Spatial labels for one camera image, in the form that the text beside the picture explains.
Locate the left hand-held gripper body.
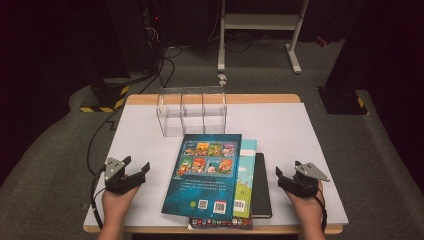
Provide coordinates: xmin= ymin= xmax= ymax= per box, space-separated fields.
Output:
xmin=103 ymin=157 xmax=142 ymax=196

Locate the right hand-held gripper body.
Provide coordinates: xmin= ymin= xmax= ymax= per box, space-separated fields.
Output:
xmin=278 ymin=161 xmax=331 ymax=198

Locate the black notebook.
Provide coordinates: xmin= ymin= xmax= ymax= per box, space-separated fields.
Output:
xmin=250 ymin=152 xmax=273 ymax=220

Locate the light blue picture book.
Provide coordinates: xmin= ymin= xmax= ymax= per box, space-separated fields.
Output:
xmin=233 ymin=139 xmax=258 ymax=219

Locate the dark blue picture book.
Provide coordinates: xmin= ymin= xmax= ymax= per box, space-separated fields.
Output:
xmin=161 ymin=133 xmax=243 ymax=222

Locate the clear acrylic book rack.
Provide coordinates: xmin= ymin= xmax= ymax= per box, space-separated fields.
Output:
xmin=156 ymin=85 xmax=228 ymax=138

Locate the purple magazine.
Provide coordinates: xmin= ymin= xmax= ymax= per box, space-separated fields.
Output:
xmin=188 ymin=216 xmax=254 ymax=231

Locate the person's left hand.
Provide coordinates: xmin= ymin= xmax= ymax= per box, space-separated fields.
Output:
xmin=101 ymin=185 xmax=141 ymax=230

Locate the person's right hand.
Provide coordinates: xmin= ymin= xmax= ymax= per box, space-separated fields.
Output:
xmin=285 ymin=185 xmax=327 ymax=234

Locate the white table mat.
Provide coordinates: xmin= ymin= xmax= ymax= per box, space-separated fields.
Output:
xmin=83 ymin=102 xmax=350 ymax=228

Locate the black base with yellow stripes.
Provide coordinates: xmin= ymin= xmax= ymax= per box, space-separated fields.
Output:
xmin=317 ymin=86 xmax=370 ymax=116
xmin=79 ymin=78 xmax=130 ymax=114

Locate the dark equipment cabinet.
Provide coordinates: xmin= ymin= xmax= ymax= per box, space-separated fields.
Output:
xmin=107 ymin=0 xmax=168 ymax=75

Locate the white metal stand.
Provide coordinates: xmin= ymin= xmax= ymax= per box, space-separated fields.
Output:
xmin=217 ymin=0 xmax=310 ymax=75

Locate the left hand-held gripper cable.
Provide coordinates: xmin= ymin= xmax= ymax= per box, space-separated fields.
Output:
xmin=90 ymin=167 xmax=108 ymax=231

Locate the hand-held gripper cable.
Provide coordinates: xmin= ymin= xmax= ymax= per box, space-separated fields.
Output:
xmin=90 ymin=167 xmax=108 ymax=231
xmin=313 ymin=187 xmax=329 ymax=234

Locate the right hand-held gripper cable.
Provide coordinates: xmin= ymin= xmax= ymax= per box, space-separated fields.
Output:
xmin=313 ymin=187 xmax=329 ymax=234

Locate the black floor cable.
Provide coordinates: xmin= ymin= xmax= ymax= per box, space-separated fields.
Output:
xmin=86 ymin=109 xmax=118 ymax=178
xmin=128 ymin=46 xmax=184 ymax=95

